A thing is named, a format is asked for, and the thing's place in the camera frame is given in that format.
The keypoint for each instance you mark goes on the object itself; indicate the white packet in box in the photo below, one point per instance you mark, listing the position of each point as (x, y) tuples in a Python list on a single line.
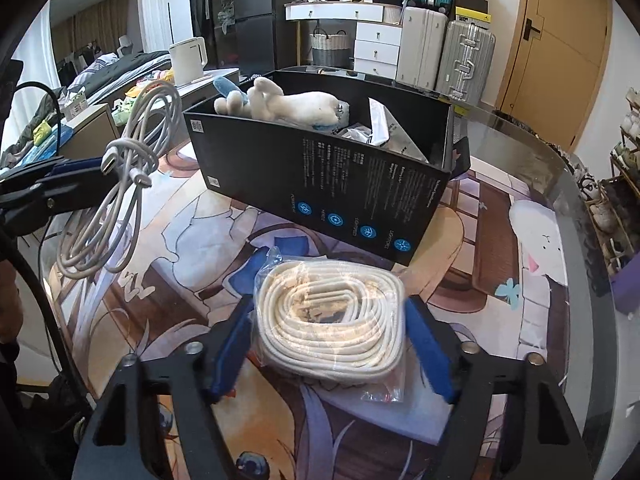
[(387, 133)]

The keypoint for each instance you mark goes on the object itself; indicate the black cardboard box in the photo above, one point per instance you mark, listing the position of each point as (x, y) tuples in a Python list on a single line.
[(369, 197)]

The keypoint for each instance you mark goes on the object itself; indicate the white desk with drawers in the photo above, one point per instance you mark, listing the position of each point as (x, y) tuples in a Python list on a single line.
[(374, 28)]

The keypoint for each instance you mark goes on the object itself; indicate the anime printed desk mat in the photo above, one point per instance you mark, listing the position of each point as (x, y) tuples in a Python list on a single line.
[(490, 265)]

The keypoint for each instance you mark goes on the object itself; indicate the white suitcase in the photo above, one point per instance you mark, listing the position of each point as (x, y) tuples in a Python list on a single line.
[(422, 36)]

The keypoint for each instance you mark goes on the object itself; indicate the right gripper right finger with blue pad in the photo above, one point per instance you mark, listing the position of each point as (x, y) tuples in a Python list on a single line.
[(539, 438)]

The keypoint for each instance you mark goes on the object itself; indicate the white plush toy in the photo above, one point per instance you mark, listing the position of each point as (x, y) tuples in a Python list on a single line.
[(265, 101)]

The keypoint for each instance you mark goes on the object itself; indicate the woven laundry basket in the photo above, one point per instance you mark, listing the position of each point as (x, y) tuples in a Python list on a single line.
[(330, 50)]

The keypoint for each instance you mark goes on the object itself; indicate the dark glass wardrobe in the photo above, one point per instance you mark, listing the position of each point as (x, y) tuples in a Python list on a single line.
[(214, 21)]

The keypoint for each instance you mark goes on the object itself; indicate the person's left hand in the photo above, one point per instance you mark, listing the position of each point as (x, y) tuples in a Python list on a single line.
[(11, 312)]

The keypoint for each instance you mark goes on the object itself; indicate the purple paper bag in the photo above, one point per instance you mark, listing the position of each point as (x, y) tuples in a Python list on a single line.
[(626, 287)]

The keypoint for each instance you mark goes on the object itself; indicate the shoe rack with shoes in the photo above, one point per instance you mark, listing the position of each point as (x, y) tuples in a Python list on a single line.
[(613, 203)]

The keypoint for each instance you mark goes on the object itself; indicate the wooden door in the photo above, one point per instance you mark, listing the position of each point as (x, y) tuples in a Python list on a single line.
[(556, 64)]

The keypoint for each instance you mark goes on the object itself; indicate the black refrigerator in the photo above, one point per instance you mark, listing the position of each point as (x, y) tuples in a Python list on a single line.
[(266, 39)]

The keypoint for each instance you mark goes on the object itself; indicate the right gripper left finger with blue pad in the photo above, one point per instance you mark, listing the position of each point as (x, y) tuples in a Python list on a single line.
[(123, 439)]

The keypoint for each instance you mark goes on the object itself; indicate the silver suitcase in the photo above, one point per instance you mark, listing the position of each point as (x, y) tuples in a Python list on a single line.
[(465, 62)]

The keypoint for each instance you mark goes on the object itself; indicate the white electric kettle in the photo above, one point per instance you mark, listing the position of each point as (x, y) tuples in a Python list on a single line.
[(188, 60)]

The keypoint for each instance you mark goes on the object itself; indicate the grey side table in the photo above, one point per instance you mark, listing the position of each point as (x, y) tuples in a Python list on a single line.
[(197, 91)]

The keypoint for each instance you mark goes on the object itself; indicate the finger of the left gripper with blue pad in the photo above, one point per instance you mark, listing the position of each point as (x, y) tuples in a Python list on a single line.
[(28, 208), (30, 173)]

